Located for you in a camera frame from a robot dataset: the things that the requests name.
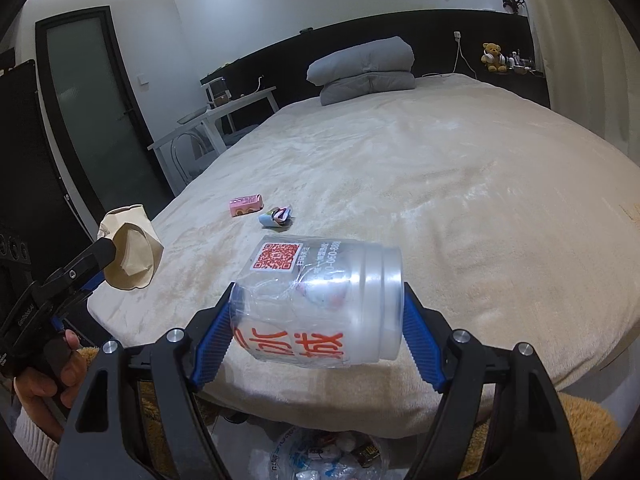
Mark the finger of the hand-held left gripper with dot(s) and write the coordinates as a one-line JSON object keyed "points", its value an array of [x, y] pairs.
{"points": [[82, 292], [80, 267]]}

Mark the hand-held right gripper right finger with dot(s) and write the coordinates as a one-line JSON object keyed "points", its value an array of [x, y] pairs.
{"points": [[420, 340]]}

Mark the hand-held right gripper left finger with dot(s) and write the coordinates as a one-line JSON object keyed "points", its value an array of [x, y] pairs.
{"points": [[215, 345]]}

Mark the beige paper bag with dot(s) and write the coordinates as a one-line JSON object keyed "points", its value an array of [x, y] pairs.
{"points": [[132, 250]]}

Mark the clear plastic cup red print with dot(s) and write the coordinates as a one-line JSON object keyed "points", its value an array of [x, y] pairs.
{"points": [[320, 305]]}

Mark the clear plastic trash bag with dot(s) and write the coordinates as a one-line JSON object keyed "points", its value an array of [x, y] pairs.
{"points": [[320, 460]]}

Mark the person's left forearm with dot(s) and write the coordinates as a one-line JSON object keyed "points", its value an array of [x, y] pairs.
{"points": [[35, 437]]}

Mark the person's left hand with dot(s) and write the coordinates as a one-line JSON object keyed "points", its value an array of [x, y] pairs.
{"points": [[35, 395]]}

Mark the black wardrobe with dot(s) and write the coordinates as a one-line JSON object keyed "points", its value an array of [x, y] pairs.
{"points": [[35, 160]]}

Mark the small torn white wrapper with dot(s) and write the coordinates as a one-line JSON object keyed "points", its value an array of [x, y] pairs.
{"points": [[275, 217]]}

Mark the pink cookie box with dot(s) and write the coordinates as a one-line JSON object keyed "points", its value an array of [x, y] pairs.
{"points": [[245, 205]]}

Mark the clear chair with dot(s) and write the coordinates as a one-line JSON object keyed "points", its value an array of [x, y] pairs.
{"points": [[187, 157]]}

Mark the bed with cream blanket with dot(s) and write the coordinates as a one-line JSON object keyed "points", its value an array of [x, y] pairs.
{"points": [[450, 185]]}

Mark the frosted glass door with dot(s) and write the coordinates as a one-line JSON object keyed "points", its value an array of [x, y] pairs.
{"points": [[95, 110]]}

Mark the brown fuzzy rug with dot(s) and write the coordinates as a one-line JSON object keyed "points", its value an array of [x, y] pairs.
{"points": [[585, 425]]}

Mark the white desk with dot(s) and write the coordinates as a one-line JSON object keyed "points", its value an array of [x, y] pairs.
{"points": [[220, 110]]}

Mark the grey pillow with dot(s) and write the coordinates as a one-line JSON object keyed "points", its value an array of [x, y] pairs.
{"points": [[370, 89]]}

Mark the black headboard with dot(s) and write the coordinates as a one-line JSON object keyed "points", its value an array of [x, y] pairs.
{"points": [[280, 60]]}

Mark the stacked grey pillows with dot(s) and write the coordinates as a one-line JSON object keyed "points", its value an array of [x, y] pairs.
{"points": [[360, 57]]}

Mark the brown teddy bear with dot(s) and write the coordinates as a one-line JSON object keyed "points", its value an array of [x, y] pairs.
{"points": [[494, 57]]}

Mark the cluster of small bottles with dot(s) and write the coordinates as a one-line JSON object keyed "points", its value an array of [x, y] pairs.
{"points": [[520, 64]]}

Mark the white curtain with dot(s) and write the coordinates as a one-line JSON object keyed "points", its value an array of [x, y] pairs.
{"points": [[590, 50]]}

